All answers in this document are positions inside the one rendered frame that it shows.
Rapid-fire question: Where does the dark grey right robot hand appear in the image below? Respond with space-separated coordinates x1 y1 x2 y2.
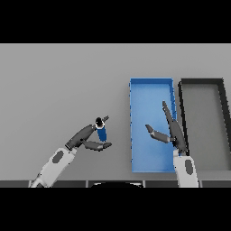
144 100 189 157

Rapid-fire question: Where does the blue bin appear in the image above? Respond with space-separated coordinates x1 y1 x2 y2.
129 77 178 174

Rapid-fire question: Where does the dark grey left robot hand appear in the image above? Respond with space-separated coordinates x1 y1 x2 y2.
64 115 113 152

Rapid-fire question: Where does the dark grey bin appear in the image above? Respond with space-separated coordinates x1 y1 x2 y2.
178 78 231 171

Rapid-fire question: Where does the blue pipe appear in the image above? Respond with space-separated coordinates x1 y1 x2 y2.
95 116 108 143

